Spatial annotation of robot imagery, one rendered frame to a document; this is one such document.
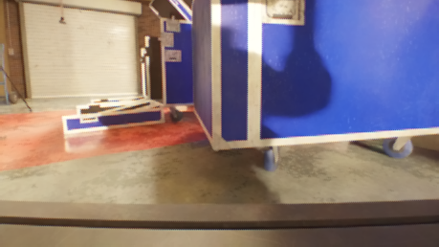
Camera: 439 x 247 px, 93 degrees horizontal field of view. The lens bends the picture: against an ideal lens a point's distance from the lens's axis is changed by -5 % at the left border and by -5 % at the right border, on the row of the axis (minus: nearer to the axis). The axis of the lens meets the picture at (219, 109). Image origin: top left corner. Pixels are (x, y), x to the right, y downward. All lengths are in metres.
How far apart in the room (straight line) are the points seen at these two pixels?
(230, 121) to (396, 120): 0.69
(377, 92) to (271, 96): 0.44
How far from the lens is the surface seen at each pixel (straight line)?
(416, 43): 1.18
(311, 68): 0.84
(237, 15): 0.76
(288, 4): 0.85
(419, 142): 1.73
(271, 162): 0.94
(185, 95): 2.11
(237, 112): 0.73
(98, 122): 2.03
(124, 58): 8.02
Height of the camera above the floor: 0.39
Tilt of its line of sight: 7 degrees down
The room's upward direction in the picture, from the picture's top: straight up
